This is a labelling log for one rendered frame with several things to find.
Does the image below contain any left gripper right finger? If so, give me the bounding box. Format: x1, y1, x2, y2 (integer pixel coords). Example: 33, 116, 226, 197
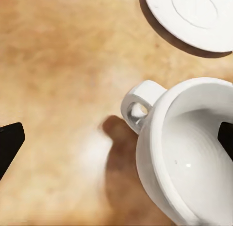
217, 122, 233, 161

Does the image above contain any coffee cup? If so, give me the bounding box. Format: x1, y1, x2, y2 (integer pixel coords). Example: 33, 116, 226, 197
120, 77, 233, 226

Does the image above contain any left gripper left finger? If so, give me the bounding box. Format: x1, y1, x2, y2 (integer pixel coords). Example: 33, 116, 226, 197
0, 122, 25, 180

